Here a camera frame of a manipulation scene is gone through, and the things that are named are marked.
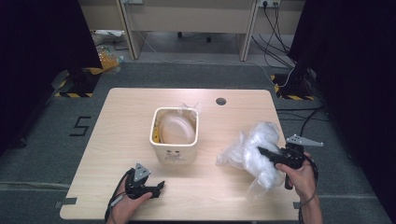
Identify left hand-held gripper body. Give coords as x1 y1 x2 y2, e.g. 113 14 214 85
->
124 162 157 201

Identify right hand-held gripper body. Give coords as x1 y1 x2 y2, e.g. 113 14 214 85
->
279 133 325 190

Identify clear plastic bag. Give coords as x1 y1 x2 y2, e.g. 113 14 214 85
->
215 120 286 200

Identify cream square waste bin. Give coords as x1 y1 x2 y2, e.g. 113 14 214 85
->
148 106 200 165

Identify person's left hand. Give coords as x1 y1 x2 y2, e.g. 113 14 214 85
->
106 186 154 224

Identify person's right hand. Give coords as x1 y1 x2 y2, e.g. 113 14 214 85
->
275 151 318 202

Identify yellow wrapper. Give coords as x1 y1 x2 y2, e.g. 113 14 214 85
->
151 121 163 145

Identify translucent plastic container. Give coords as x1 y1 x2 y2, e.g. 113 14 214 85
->
160 112 197 146

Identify black stand with striped base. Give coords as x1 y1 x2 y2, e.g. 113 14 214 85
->
53 66 103 99
270 59 316 102

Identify clear plastic wrapper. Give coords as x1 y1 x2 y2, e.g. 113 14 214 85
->
178 102 203 119

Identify black curtain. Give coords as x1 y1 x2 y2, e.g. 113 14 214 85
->
289 0 396 223
0 0 104 157

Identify pile of plastic bags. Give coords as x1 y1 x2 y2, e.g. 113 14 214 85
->
91 29 125 75

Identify beige office desk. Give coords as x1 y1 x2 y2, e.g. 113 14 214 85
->
78 0 306 62

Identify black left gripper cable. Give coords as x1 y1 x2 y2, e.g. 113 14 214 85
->
104 169 135 224

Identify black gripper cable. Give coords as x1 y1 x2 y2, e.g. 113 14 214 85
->
104 169 135 224
298 153 320 224

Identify black floor cable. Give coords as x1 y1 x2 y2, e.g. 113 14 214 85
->
276 105 329 138

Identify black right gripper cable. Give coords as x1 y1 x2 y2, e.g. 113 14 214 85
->
298 153 320 224

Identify bundle of black cables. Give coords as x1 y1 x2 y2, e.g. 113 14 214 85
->
250 0 297 70

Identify white wall socket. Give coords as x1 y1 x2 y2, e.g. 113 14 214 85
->
258 0 282 8

